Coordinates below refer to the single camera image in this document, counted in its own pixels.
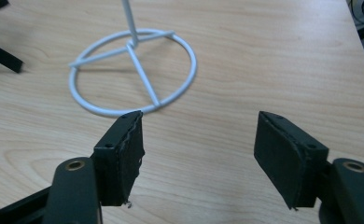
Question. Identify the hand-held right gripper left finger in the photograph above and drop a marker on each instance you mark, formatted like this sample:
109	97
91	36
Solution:
114	168

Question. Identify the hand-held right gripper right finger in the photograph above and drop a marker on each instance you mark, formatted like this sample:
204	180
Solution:
282	155

